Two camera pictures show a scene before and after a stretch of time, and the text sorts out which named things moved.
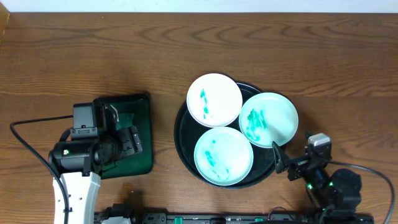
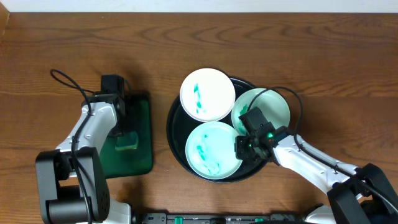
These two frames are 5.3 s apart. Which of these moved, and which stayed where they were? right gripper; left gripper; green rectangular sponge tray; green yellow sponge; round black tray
Moved: green yellow sponge; left gripper; right gripper; round black tray
Stayed: green rectangular sponge tray
